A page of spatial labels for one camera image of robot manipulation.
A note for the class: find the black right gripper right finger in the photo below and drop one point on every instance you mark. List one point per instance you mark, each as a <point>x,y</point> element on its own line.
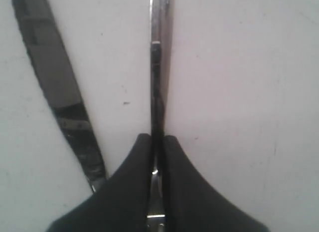
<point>192,204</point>

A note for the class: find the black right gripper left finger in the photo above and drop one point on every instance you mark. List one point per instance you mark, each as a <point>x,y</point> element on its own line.
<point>121,204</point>

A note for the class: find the steel fork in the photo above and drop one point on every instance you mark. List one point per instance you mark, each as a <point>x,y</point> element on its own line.
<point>161,18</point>

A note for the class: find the steel table knife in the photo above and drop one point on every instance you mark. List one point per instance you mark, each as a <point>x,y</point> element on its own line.
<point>54,72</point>

